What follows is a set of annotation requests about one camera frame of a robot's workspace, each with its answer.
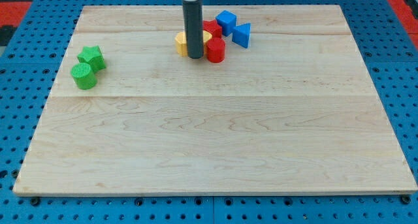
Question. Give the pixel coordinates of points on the red star block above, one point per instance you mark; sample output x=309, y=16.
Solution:
x=213, y=28

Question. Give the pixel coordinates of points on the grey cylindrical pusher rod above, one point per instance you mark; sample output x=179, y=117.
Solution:
x=193, y=25

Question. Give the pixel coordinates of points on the light wooden board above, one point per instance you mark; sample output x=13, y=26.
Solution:
x=295, y=113

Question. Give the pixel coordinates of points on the green star block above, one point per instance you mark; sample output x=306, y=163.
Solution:
x=93, y=56

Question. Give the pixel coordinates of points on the blue cube block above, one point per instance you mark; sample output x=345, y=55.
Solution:
x=227, y=21

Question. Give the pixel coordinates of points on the blue triangle block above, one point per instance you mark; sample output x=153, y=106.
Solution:
x=241, y=35

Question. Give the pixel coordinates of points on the red cylinder block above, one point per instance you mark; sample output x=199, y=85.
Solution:
x=215, y=50

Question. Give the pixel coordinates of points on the green cylinder block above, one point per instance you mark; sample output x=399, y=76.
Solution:
x=83, y=76

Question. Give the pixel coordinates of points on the yellow block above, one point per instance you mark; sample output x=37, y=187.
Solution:
x=181, y=43

